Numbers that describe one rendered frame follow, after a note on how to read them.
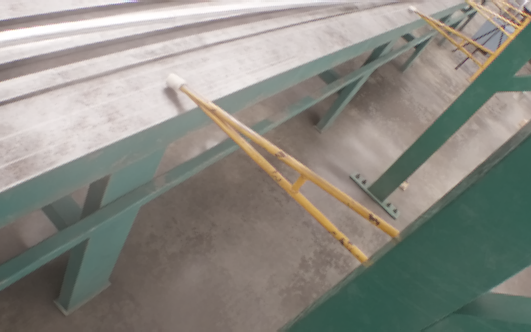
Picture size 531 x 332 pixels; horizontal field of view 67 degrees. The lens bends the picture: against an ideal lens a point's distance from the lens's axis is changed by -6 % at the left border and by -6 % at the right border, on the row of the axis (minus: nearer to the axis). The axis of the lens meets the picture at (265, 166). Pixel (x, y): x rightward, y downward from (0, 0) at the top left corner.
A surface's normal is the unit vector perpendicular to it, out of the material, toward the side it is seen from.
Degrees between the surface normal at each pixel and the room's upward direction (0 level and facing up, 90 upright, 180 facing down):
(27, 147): 0
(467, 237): 90
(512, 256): 90
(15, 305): 0
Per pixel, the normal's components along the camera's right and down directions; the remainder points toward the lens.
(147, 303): 0.45, -0.63
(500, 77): -0.54, 0.37
